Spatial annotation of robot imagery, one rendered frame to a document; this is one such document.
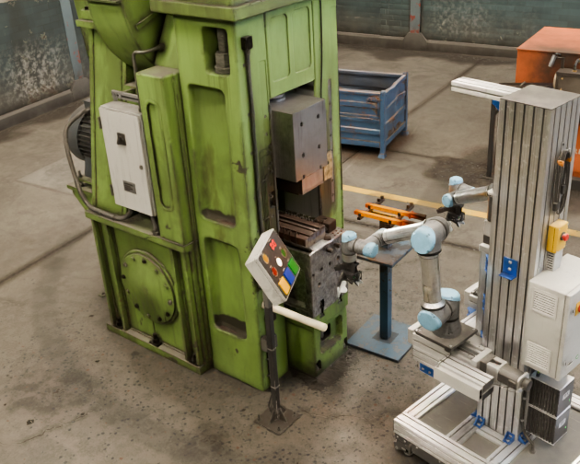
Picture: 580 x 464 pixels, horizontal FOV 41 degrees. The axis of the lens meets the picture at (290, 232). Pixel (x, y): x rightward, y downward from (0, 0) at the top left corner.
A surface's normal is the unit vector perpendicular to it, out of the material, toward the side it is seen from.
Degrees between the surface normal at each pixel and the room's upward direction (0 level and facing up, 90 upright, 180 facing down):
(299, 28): 90
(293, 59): 90
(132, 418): 0
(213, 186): 89
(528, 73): 90
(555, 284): 0
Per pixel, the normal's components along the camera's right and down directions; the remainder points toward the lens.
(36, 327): -0.06, -0.88
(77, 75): 0.85, 0.20
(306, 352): -0.62, 0.39
